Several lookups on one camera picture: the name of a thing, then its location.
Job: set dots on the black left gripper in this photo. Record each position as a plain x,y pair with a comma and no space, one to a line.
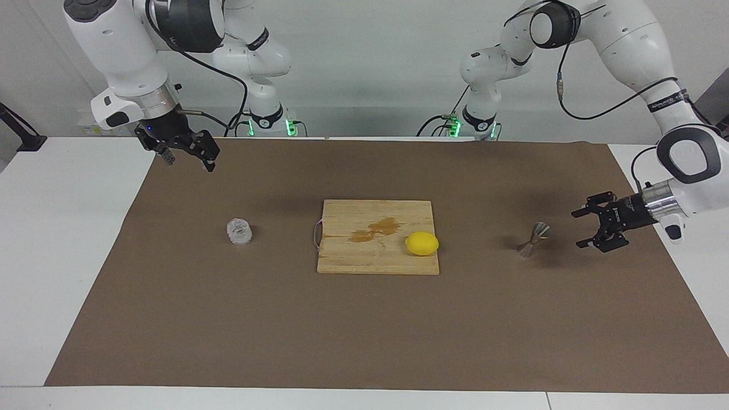
629,213

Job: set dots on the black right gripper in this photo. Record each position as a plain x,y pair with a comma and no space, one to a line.
165,128

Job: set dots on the metal double jigger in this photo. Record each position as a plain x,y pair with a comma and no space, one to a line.
534,239

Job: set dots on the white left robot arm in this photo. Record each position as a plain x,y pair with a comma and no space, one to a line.
626,40

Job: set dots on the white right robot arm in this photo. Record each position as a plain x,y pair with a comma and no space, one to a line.
122,51

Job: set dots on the black clamp stand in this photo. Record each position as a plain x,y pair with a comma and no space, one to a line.
28,139

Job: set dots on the yellow lemon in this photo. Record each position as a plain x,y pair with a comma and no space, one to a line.
422,244

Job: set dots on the wooden cutting board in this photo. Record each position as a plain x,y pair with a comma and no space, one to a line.
364,259

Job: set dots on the brown paper table mat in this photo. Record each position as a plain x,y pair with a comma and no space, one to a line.
364,330

